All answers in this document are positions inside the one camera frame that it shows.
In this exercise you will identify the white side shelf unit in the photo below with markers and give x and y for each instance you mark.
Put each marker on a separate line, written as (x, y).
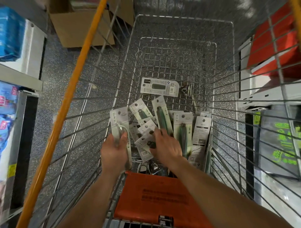
(21, 155)

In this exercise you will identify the large open cardboard box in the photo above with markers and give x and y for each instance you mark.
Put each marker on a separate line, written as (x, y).
(75, 28)

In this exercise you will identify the person's left forearm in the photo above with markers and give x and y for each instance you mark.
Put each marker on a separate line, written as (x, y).
(91, 202)

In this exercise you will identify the red packets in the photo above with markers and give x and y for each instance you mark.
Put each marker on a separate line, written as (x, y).
(273, 42)

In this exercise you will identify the green black packets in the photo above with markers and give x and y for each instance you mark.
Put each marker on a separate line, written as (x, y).
(282, 141)

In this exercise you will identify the blue boxes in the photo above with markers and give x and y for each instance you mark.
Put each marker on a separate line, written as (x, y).
(10, 33)

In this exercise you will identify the person's left hand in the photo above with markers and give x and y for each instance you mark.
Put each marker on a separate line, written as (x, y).
(114, 157)

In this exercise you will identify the group of colourful packets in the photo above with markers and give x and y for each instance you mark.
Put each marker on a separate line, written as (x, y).
(7, 112)

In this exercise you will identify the pile of packaged kitchen tools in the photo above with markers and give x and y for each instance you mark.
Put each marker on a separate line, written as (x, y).
(200, 129)

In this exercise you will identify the small open cardboard box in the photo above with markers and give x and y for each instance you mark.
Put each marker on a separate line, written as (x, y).
(123, 11)

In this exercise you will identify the person's right forearm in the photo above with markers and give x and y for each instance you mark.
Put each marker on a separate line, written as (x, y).
(221, 197)

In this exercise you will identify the person's right hand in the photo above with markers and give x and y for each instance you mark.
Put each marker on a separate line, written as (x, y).
(168, 150)

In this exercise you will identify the orange cart seat flap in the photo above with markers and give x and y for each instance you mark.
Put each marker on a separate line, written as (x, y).
(160, 197)

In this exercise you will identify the kitchen tools display rack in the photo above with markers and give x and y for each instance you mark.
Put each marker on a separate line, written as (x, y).
(273, 94)

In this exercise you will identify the white display platform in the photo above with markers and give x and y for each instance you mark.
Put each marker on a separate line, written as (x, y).
(35, 51)

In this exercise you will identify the grey carded item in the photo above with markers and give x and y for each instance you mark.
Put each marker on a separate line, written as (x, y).
(160, 87)

